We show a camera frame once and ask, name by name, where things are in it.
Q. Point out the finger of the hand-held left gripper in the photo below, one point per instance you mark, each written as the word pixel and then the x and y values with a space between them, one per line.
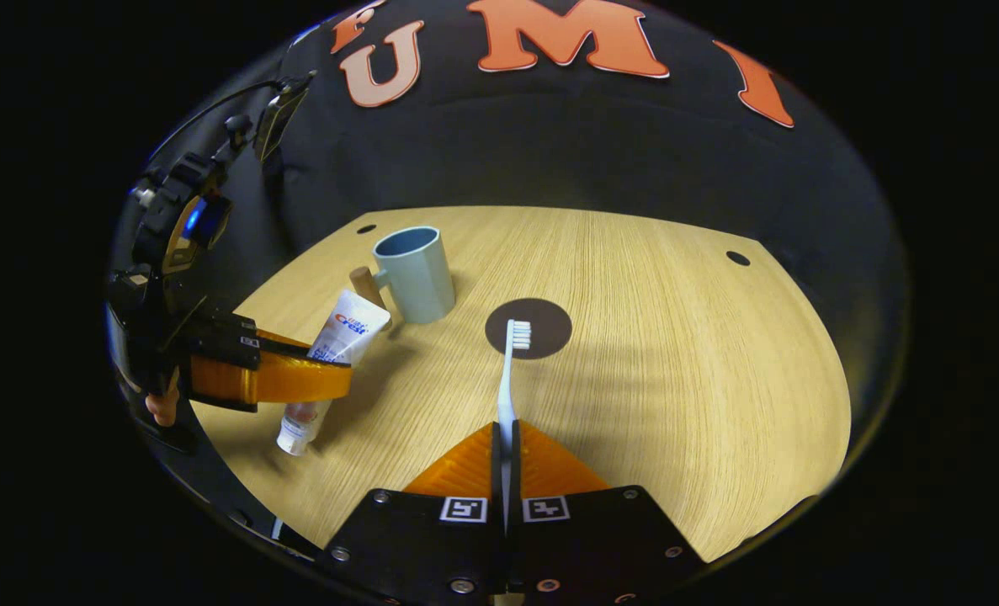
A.
pixel 289 383
pixel 284 343

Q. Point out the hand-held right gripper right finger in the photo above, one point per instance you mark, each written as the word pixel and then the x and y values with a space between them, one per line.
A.
pixel 592 547

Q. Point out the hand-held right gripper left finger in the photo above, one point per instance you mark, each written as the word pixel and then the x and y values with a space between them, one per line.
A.
pixel 432 547

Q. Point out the white toothpaste tube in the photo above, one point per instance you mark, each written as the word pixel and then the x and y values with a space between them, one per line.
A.
pixel 349 328

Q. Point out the blue-grey cup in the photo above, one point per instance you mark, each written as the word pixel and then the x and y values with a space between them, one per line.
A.
pixel 419 278

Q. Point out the white toothbrush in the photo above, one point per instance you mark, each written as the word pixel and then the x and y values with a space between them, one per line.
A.
pixel 507 387

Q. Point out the dark brown round coaster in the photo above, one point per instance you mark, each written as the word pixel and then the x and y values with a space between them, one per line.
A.
pixel 549 324

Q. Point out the black backdrop cloth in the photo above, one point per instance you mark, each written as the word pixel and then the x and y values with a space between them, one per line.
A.
pixel 549 143

